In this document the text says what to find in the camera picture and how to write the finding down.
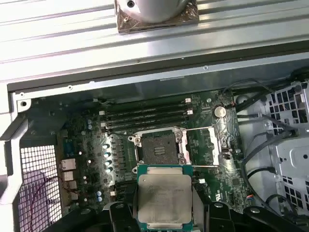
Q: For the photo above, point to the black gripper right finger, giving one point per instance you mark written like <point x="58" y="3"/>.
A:
<point x="219" y="217"/>

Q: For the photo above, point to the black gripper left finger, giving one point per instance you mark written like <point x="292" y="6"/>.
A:
<point x="118" y="217"/>

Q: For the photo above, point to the silver CPU green edge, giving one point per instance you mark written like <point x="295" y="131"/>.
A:
<point x="164" y="193"/>

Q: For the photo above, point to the metal socket cover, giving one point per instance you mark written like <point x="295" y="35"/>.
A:
<point x="214" y="147"/>

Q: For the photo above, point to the black RAM slot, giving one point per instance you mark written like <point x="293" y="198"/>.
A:
<point x="144" y="123"/>
<point x="124" y="191"/>
<point x="144" y="117"/>
<point x="144" y="105"/>
<point x="125" y="184"/>
<point x="144" y="111"/>

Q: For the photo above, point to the CPU socket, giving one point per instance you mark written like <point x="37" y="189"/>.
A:
<point x="157" y="147"/>

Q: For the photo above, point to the silver round capacitor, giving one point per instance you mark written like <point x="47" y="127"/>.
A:
<point x="99" y="193"/>
<point x="109" y="169"/>
<point x="105" y="146"/>
<point x="89" y="126"/>
<point x="89" y="120"/>
<point x="99" y="199"/>
<point x="107" y="154"/>
<point x="108" y="162"/>

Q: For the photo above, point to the green motherboard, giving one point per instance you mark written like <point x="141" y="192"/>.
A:
<point x="229" y="169"/>

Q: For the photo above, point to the silver port connector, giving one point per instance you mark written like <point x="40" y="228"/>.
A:
<point x="72" y="196"/>
<point x="68" y="175"/>
<point x="68" y="164"/>
<point x="70" y="185"/>

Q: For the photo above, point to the blue port connector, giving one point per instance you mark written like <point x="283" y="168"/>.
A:
<point x="68" y="148"/>

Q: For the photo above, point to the silver metal drive cage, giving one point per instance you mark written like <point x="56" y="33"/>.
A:
<point x="289" y="154"/>

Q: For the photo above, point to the round coin battery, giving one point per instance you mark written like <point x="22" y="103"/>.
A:
<point x="219" y="111"/>

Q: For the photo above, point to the black open PC case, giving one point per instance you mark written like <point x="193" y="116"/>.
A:
<point x="169" y="83"/>

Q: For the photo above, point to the brown square base plate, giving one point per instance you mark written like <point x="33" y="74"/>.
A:
<point x="125" y="24"/>

